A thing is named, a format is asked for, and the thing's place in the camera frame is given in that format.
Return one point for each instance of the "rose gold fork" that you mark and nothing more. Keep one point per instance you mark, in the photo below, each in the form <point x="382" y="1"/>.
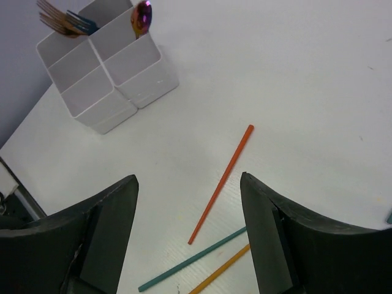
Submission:
<point x="48" y="10"/>
<point x="61" y="26"/>

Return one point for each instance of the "teal chopstick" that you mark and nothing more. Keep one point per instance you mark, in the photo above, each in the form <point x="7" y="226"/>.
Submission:
<point x="389" y="219"/>
<point x="189" y="261"/>

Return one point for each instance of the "white divided utensil container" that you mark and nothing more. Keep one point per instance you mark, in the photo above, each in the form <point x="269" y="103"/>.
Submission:
<point x="107" y="77"/>

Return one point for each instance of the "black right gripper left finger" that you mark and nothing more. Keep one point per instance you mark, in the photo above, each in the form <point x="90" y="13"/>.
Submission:
<point x="80" y="249"/>

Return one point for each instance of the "iridescent ornate spoon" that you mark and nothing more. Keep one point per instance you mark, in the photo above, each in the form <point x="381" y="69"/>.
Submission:
<point x="141" y="18"/>

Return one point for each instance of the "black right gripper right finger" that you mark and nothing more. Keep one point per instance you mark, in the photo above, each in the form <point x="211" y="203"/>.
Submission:
<point x="296" y="250"/>

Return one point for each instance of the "yellow chopstick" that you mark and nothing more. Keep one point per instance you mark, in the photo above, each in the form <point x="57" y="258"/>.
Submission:
<point x="199" y="288"/>

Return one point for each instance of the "teal chopstick centre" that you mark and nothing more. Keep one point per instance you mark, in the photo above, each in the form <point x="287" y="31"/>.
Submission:
<point x="189" y="261"/>

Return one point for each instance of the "dark blue fork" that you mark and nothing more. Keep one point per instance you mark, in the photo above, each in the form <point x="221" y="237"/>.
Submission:
<point x="83" y="24"/>

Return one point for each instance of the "orange chopstick left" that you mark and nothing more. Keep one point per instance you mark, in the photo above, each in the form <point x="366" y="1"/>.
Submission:
<point x="222" y="181"/>

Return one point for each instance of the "teal chopstick right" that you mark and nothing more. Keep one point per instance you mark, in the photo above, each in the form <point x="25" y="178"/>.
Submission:
<point x="389" y="219"/>

